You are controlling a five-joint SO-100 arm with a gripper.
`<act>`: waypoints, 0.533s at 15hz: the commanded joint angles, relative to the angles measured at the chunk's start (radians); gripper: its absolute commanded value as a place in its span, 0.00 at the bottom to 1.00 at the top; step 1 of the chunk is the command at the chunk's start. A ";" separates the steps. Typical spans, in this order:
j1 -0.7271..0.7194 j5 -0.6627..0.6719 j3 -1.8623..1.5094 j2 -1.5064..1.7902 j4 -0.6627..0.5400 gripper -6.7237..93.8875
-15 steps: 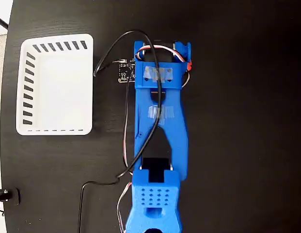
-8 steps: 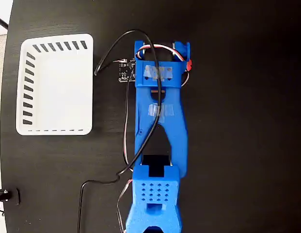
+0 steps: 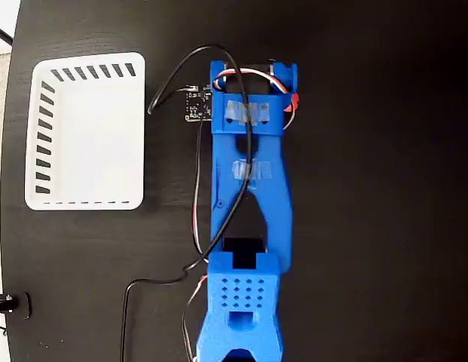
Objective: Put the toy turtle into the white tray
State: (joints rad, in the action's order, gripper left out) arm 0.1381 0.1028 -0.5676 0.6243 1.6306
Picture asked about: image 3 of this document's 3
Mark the black rod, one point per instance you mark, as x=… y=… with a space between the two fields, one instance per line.
x=2 y=33

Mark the white plastic basket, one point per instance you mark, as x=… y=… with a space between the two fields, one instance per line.
x=101 y=151

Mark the clear tape strip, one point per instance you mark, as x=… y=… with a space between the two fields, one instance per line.
x=260 y=169
x=248 y=112

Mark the small black camera circuit board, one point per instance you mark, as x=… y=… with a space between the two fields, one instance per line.
x=196 y=103

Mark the black table clamp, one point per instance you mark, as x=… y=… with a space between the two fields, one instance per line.
x=11 y=303

